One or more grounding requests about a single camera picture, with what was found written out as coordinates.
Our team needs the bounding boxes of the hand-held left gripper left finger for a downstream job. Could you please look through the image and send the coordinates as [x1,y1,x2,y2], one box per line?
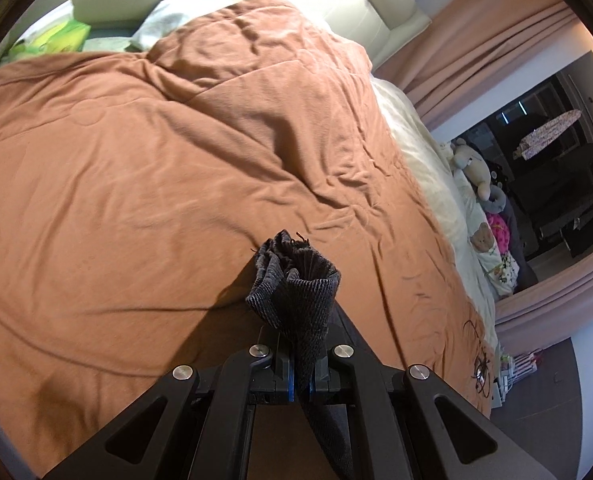
[41,327,296,480]

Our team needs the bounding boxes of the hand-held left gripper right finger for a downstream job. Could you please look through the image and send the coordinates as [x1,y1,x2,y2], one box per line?
[307,343,558,480]

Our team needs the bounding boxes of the dark grey pants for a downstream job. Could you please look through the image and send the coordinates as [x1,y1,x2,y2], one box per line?
[245,230,358,480]

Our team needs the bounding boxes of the white storage rack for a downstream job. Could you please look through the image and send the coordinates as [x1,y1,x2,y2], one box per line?
[493,352,543,407]

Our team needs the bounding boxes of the brown teddy bear plush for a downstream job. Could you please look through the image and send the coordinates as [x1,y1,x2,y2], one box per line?
[469,223,497,254]

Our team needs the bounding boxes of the floral printed cloth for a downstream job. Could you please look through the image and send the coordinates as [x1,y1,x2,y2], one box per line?
[495,251,520,297]

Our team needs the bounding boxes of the pink plush toy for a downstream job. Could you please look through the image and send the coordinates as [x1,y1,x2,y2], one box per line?
[486,212,512,254]

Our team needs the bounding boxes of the cream bed sheet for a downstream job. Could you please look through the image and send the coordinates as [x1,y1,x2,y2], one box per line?
[370,76,503,356]

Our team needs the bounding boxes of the orange blanket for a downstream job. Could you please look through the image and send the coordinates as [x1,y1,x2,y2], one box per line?
[0,0,500,480]

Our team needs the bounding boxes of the grey plush toy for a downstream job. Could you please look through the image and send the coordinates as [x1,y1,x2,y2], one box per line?
[481,187,510,216]

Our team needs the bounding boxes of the beige teddy bear plush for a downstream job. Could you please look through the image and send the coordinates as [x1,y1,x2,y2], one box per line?
[449,138,492,200]

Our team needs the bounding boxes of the floral ironing board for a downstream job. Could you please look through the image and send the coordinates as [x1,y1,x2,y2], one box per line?
[513,109,582,161]

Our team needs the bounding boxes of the white pillow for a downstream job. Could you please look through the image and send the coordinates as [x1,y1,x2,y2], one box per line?
[128,0,240,54]

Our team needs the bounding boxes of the cream padded headboard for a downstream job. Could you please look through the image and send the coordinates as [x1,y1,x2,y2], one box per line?
[335,0,433,70]

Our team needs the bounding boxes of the green packet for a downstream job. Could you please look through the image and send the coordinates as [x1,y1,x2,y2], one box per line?
[7,0,93,59]

